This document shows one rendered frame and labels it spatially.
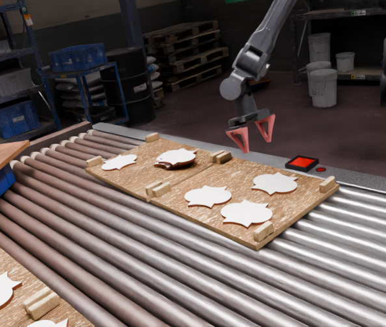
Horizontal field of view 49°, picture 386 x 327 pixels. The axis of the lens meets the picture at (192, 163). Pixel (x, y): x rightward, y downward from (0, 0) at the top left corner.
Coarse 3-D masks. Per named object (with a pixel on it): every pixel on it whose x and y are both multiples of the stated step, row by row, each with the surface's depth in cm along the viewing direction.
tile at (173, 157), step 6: (180, 150) 148; (162, 156) 145; (168, 156) 144; (174, 156) 143; (180, 156) 142; (186, 156) 142; (192, 156) 141; (162, 162) 142; (168, 162) 140; (174, 162) 139; (180, 162) 138; (186, 162) 138
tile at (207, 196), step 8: (192, 192) 122; (200, 192) 122; (208, 192) 121; (216, 192) 120; (224, 192) 119; (192, 200) 118; (200, 200) 117; (208, 200) 116; (216, 200) 115; (224, 200) 115
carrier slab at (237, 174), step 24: (216, 168) 137; (240, 168) 134; (264, 168) 131; (168, 192) 127; (240, 192) 120; (312, 192) 113; (192, 216) 112; (216, 216) 110; (288, 216) 104; (240, 240) 99; (264, 240) 97
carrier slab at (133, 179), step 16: (144, 144) 170; (160, 144) 167; (176, 144) 164; (144, 160) 154; (208, 160) 144; (96, 176) 150; (112, 176) 145; (128, 176) 142; (144, 176) 140; (160, 176) 138; (176, 176) 136; (128, 192) 134; (144, 192) 130
